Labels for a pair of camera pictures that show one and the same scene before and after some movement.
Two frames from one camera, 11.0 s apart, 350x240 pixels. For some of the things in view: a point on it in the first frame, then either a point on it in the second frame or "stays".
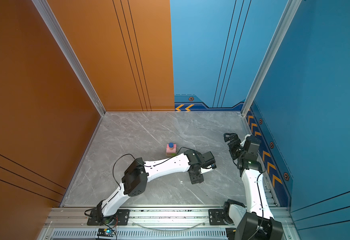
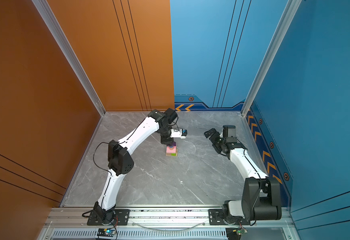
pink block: [169, 151] stays
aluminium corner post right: [292, 6] stays
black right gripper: [231, 145] to [212, 139]
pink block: [174, 149] stays
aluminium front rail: [66, 224] stays
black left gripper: [199, 179] to [165, 141]
